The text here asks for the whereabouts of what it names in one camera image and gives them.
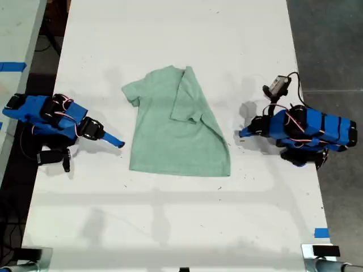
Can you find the pale green T-shirt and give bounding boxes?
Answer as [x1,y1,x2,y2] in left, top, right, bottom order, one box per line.
[121,65,231,177]

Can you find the long blue tape strip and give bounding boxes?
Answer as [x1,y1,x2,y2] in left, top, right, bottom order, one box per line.
[0,61,27,72]

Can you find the white side table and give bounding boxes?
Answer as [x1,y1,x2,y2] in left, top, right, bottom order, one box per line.
[0,0,48,178]

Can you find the black camera stalk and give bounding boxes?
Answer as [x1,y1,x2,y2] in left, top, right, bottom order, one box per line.
[62,149,71,173]
[262,95,284,117]

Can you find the grey gripper camera box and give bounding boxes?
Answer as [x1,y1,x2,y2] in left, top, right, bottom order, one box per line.
[262,75,292,99]

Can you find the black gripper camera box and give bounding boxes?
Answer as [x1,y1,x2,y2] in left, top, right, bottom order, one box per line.
[36,149,64,167]

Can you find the black camera cable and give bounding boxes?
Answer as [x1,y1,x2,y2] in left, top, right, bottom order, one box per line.
[286,71,305,106]

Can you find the metal table bracket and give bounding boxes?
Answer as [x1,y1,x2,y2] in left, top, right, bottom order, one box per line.
[16,246,54,272]
[301,243,341,272]

